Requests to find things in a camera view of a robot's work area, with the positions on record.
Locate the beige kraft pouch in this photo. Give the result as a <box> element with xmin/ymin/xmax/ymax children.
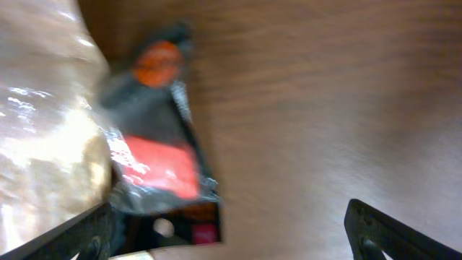
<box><xmin>1</xmin><ymin>0</ymin><xmax>110</xmax><ymax>253</ymax></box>

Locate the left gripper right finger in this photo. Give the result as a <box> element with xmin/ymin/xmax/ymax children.
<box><xmin>344</xmin><ymin>199</ymin><xmax>461</xmax><ymax>260</ymax></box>

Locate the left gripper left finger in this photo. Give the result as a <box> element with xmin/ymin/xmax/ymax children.
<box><xmin>1</xmin><ymin>203</ymin><xmax>117</xmax><ymax>260</ymax></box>

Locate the dark red black packet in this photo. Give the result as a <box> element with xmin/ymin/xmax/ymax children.
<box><xmin>97</xmin><ymin>22</ymin><xmax>222</xmax><ymax>256</ymax></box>

